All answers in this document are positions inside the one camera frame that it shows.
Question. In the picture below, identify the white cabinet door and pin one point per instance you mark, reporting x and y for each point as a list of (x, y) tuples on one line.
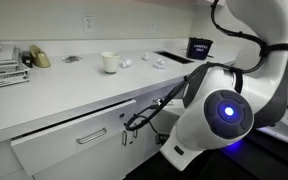
[(144, 150), (94, 161)]

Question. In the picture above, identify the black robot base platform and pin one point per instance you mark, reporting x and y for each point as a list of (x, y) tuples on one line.
[(250, 163)]

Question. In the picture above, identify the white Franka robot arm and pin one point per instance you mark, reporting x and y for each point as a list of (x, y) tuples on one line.
[(274, 20)]

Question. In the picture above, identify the crumpled white paper ball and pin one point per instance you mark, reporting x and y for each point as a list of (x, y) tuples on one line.
[(125, 63), (145, 56), (159, 64)]

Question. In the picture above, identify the rectangular counter waste slot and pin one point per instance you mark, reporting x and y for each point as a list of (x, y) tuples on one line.
[(174, 56)]

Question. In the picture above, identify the black plastic waste bin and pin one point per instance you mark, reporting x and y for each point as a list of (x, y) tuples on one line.
[(200, 48)]

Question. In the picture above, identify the pile of metal clips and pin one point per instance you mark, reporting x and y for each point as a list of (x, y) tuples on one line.
[(71, 59)]

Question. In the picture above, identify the white drawer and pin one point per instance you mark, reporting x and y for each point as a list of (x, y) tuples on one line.
[(50, 146)]

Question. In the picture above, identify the small black box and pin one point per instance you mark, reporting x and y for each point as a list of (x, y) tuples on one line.
[(27, 59)]

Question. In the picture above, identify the grey striped booklet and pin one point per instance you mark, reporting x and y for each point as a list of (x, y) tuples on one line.
[(4, 80)]

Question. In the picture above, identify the white wall outlet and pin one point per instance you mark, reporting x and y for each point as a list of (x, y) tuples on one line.
[(89, 23)]

